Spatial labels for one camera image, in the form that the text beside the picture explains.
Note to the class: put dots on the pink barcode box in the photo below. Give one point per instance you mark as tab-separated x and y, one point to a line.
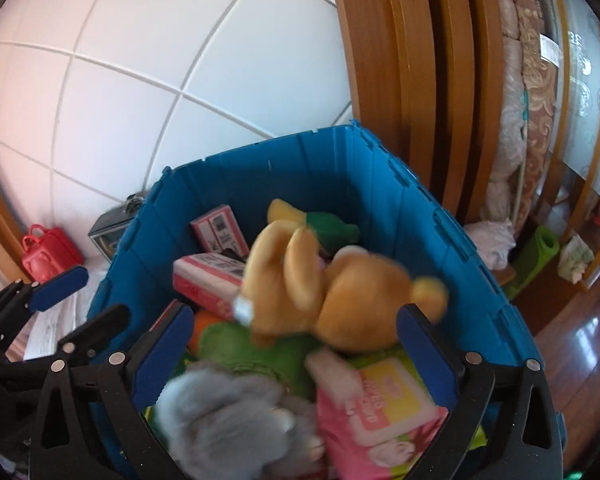
220	227

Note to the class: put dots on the silver metal clasp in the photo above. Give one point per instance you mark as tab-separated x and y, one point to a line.
132	202

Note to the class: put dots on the red bear-shaped case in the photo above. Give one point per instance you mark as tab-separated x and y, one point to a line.
50	255

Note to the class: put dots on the grey elephant plush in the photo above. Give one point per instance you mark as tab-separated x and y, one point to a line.
230	420

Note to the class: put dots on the blue plastic storage crate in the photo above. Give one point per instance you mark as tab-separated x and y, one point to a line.
330	170

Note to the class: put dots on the pink green wet wipes pack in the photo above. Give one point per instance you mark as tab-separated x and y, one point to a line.
380	410

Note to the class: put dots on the green round plush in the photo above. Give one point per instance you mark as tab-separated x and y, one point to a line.
250	355

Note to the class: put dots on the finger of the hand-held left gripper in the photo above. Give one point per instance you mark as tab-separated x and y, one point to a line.
60	287
97	324

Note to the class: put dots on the brown teddy bear plush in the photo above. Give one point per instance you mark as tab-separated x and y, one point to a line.
360	300

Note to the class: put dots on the wooden door frame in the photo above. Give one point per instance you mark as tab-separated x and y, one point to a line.
380	60

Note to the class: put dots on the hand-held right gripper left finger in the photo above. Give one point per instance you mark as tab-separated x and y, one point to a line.
162	355

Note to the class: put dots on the wooden slat glass partition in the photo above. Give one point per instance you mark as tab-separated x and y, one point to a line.
580	85

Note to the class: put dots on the long pink box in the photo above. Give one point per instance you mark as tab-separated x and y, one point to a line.
205	280

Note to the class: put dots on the dark green gift bag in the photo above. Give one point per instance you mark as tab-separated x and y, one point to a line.
105	235

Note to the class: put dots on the white printed plastic bag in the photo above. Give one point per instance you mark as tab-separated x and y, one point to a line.
575	260

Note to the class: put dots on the patterned rolled carpet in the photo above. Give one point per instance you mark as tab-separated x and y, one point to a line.
535	85

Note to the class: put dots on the green rolled mat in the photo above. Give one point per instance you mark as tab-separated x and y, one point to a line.
535	260

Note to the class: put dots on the pink rolled quilt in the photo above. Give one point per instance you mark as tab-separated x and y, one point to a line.
507	110

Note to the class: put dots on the yellow orange plush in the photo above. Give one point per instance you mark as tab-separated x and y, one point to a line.
285	212

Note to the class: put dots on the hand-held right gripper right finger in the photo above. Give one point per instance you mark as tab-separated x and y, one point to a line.
420	350

